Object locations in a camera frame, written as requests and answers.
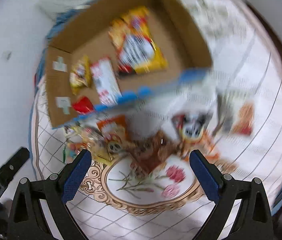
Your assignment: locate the colourful candy bag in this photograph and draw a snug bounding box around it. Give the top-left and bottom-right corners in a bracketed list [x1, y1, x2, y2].
[62, 125, 104, 164]

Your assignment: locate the black white panda snack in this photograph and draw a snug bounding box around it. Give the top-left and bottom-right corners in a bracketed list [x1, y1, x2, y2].
[172, 112, 213, 142]

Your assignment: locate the orange snack bag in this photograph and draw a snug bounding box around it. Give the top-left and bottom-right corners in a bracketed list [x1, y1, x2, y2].
[97, 115, 130, 154]

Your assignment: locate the yellow black noodle packet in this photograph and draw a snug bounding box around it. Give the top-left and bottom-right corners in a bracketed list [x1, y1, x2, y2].
[108, 7, 167, 77]

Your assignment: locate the blue bed sheet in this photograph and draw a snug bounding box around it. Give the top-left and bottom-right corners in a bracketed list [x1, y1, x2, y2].
[28, 0, 207, 165]

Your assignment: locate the brown cardboard box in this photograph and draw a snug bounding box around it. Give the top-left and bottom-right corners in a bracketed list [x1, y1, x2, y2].
[45, 0, 212, 128]

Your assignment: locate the white floral quilt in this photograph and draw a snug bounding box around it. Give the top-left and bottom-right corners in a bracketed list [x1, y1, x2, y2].
[30, 0, 282, 240]

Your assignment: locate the red white snack packet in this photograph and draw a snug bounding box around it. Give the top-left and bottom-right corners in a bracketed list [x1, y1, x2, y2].
[90, 57, 121, 106]

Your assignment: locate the grey orange snack packet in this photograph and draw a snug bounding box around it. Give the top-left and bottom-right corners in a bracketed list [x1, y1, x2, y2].
[212, 89, 255, 136]

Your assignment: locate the brown snack bag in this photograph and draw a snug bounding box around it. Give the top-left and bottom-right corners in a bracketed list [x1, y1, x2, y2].
[127, 130, 178, 176]

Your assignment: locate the small red snack packet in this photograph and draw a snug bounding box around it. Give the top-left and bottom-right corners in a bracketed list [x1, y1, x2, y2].
[72, 96, 94, 115]

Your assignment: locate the yellow panda snack bag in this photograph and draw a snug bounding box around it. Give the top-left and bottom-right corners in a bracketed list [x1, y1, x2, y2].
[69, 55, 92, 95]

